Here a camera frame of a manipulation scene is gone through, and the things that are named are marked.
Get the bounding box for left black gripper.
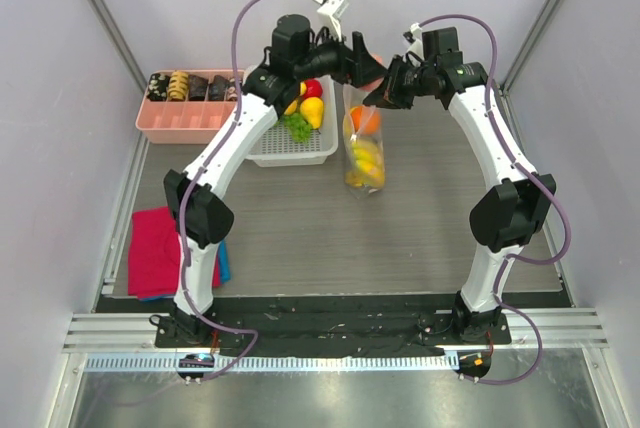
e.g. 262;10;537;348
294;25;386;89

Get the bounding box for pink peach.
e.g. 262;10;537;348
364;52;385;91

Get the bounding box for orange fruit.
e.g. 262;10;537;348
349;105;382;135

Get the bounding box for clear pink zip top bag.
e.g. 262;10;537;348
341;85;386;197

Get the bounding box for yellow lemon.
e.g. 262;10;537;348
342;115;357;139

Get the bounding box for yellow banana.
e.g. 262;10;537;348
345;139;386;189

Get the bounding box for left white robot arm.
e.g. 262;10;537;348
158;14;386;347

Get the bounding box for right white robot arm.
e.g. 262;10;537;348
364;24;556;343

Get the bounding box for red apple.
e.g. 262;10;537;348
304;79;323;98

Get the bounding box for yellow pear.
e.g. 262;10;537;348
299;97;324;129

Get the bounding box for small yellow pepper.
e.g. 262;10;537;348
283;98;300;116

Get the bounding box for green grapes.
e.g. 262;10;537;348
282;113;313;143

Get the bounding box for white plastic fruit basket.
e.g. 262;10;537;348
246;76;339;168

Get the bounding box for dark chocolate cake slice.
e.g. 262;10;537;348
188;74;209;101

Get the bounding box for tan swirl pastry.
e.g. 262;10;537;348
167;70;189;101

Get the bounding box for dark sushi roll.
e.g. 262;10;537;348
146;73;170;102

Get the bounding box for pink divided tray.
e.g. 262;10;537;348
135;69;236;144

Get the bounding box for blue folded cloth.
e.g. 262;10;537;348
217;241;231;284

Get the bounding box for red folded cloth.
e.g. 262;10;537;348
127;206;222;298

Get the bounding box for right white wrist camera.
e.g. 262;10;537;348
403;23;424;65

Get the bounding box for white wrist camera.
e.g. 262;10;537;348
313;0;349;42
403;23;424;65

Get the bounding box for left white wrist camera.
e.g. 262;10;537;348
313;0;349;42

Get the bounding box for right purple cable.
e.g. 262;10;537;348
409;14;573;387

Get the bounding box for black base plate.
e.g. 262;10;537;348
97;292;569;358

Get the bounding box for white slotted cable duct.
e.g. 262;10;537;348
85;351;459;373

